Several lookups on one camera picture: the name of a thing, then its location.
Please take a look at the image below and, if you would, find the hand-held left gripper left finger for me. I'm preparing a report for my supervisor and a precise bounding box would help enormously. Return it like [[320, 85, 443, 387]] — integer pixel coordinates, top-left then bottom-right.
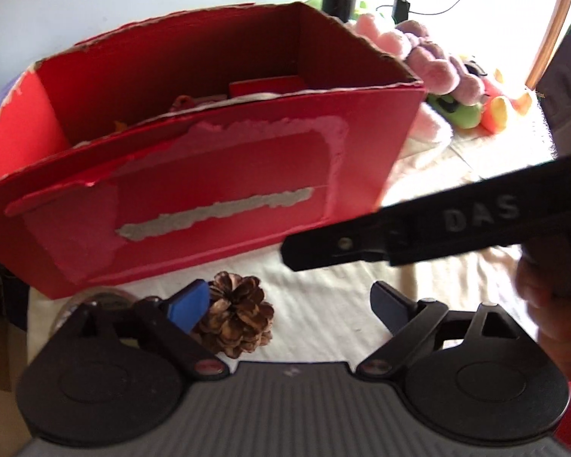
[[57, 280, 230, 382]]

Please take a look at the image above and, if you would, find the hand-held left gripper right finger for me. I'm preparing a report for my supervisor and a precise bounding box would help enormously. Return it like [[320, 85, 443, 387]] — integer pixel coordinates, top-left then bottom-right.
[[356, 282, 529, 382]]

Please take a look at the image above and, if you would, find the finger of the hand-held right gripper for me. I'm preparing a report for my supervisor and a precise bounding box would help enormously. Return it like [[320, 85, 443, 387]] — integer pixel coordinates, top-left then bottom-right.
[[282, 209, 412, 272]]

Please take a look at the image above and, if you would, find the brown pine cone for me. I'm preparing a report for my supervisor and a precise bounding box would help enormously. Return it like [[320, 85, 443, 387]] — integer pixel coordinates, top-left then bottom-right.
[[193, 271, 276, 359]]

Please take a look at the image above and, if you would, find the large red cardboard box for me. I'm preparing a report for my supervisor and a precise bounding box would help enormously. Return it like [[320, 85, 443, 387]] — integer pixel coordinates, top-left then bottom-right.
[[0, 1, 426, 300]]

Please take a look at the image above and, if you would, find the red patterned gift box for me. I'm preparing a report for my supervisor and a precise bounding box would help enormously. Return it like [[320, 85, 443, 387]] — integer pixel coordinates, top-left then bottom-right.
[[228, 75, 308, 98]]

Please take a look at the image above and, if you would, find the person's right hand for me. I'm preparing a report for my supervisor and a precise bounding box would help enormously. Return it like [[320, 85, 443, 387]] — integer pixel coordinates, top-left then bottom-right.
[[514, 246, 571, 382]]

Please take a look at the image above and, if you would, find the yellow and orange plush toy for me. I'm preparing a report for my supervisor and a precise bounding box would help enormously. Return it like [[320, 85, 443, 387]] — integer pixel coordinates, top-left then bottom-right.
[[459, 54, 534, 134]]

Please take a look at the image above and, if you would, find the green plush toy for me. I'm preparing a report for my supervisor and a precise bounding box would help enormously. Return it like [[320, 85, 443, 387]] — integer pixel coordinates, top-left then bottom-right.
[[426, 93, 481, 129]]

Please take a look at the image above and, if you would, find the mauve plush toy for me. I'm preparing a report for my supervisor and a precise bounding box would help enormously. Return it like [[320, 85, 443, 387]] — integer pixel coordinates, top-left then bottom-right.
[[395, 20, 486, 105]]

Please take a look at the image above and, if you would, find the grey fabric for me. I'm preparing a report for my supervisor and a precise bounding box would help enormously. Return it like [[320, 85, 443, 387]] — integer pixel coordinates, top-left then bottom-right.
[[535, 21, 571, 158]]

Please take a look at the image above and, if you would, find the pink plush rabbit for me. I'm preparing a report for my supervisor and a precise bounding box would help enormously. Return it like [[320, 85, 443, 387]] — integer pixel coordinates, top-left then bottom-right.
[[354, 12, 454, 153]]

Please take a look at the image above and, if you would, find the curved wooden hoop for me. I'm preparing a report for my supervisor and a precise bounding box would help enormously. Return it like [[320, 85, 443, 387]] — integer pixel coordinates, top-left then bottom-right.
[[526, 0, 571, 90]]

